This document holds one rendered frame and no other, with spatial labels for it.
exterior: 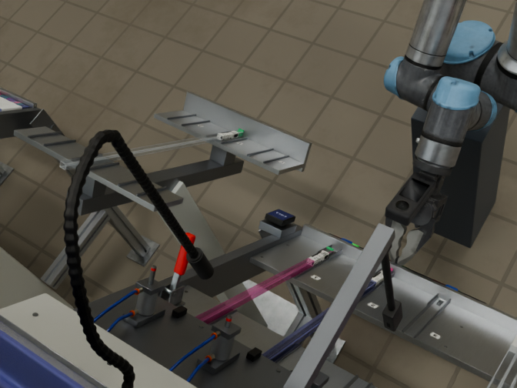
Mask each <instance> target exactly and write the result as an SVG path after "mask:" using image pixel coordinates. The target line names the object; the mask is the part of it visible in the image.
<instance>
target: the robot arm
mask: <svg viewBox="0 0 517 388"><path fill-rule="evenodd" d="M466 2H467V0H424V2H423V4H422V8H421V11H420V13H419V16H418V19H417V22H416V24H415V28H414V31H413V33H412V37H411V39H410V42H409V46H408V48H407V51H406V54H405V57H402V56H399V57H397V58H395V59H394V60H393V61H392V62H391V63H390V65H389V68H388V69H387V70H386V72H385V76H384V86H385V88H386V89H387V90H388V91H390V92H391V93H393V94H395V95H397V96H398V97H399V98H400V99H402V100H405V101H407V102H410V103H412V104H413V105H416V106H418V107H419V108H421V109H424V110H425V111H427V112H428V114H427V117H426V120H425V124H424V126H423V129H422V133H421V136H420V138H417V139H416V142H417V143H418V145H417V148H416V151H415V157H414V159H413V162H412V164H413V165H414V166H415V167H417V168H419V169H421V170H420V172H419V173H417V172H414V173H413V174H412V175H411V176H410V177H409V179H408V180H407V181H406V183H405V184H404V185H403V187H402V188H401V189H400V190H399V191H398V193H397V194H396V195H395V197H394V198H393V199H392V201H391V202H390V203H389V204H388V205H387V206H386V208H385V217H386V218H385V225H386V226H388V227H390V228H392V229H394V230H395V239H394V240H393V242H392V248H391V249H390V250H389V256H390V259H391V261H392V262H393V263H396V264H398V265H400V266H403V265H405V264H406V263H407V262H408V261H409V260H410V259H411V258H412V257H413V256H414V255H415V254H416V253H417V252H418V251H419V250H420V249H421V248H422V247H423V246H424V245H425V244H426V243H427V242H428V241H429V240H430V238H431V237H432V235H433V233H434V231H435V223H436V222H438V221H439V220H440V217H441V215H442V211H443V209H444V206H445V203H446V200H447V198H448V196H446V195H444V194H441V193H440V190H441V188H442V184H443V182H444V179H445V177H446V176H450V174H451V171H452V167H453V166H455V164H456V161H457V158H458V156H459V153H460V150H461V147H462V143H463V141H464V138H465V134H466V132H467V131H478V130H480V129H484V128H485V127H487V126H489V125H490V124H491V123H492V122H493V121H494V119H495V117H496V114H497V105H496V102H497V103H500V104H502V105H504V106H506V107H508V108H510V109H513V110H515V112H517V0H516V1H515V8H514V12H513V16H512V24H511V28H510V33H509V40H507V41H506V42H504V43H502V42H499V41H497V40H495V33H494V32H493V30H492V28H491V27H490V26H489V25H487V24H486V23H484V22H480V21H473V20H471V21H464V22H461V23H459V19H460V18H461V15H462V12H463V9H464V7H465V4H466ZM438 208H439V211H438V214H437V216H436V218H435V214H436V213H437V210H438ZM440 211H441V212H440ZM439 213H440V214H439ZM409 223H414V224H415V228H418V229H412V230H411V231H409V232H408V235H407V237H406V238H407V243H406V246H405V247H404V248H403V249H402V254H401V256H400V257H399V249H400V247H401V246H402V245H401V241H402V237H403V236H404V235H405V233H406V230H407V227H406V226H408V225H409Z"/></svg>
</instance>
